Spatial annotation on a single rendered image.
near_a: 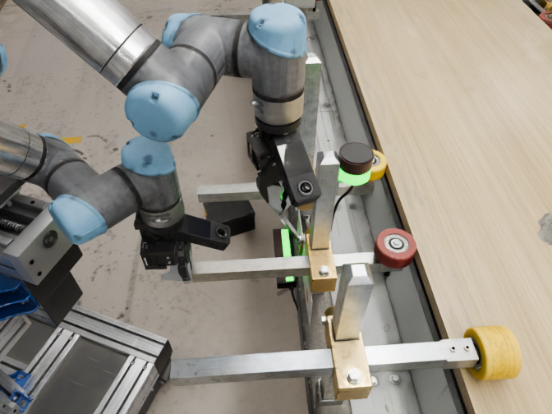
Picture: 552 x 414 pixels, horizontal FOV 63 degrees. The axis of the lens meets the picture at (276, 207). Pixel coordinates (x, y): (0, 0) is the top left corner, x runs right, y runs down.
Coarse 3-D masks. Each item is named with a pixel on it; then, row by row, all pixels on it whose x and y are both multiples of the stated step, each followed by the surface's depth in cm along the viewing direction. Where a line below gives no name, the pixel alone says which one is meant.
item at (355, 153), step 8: (352, 144) 78; (360, 144) 78; (344, 152) 77; (352, 152) 77; (360, 152) 77; (368, 152) 77; (352, 160) 75; (360, 160) 75; (368, 160) 75; (336, 192) 81; (336, 208) 87
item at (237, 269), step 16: (304, 256) 93; (336, 256) 93; (352, 256) 93; (368, 256) 93; (192, 272) 90; (208, 272) 90; (224, 272) 90; (240, 272) 91; (256, 272) 91; (272, 272) 91; (288, 272) 92; (304, 272) 92
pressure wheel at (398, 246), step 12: (396, 228) 92; (384, 240) 90; (396, 240) 89; (408, 240) 90; (384, 252) 88; (396, 252) 88; (408, 252) 88; (384, 264) 90; (396, 264) 88; (408, 264) 90
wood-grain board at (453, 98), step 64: (384, 0) 168; (448, 0) 168; (512, 0) 168; (384, 64) 137; (448, 64) 137; (512, 64) 137; (384, 128) 115; (448, 128) 115; (512, 128) 115; (448, 192) 100; (512, 192) 100; (448, 256) 88; (512, 256) 88; (448, 320) 79; (512, 320) 79; (512, 384) 71
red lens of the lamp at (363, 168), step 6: (372, 150) 77; (372, 156) 76; (342, 162) 76; (372, 162) 76; (342, 168) 77; (348, 168) 76; (354, 168) 75; (360, 168) 75; (366, 168) 76; (354, 174) 76; (360, 174) 76
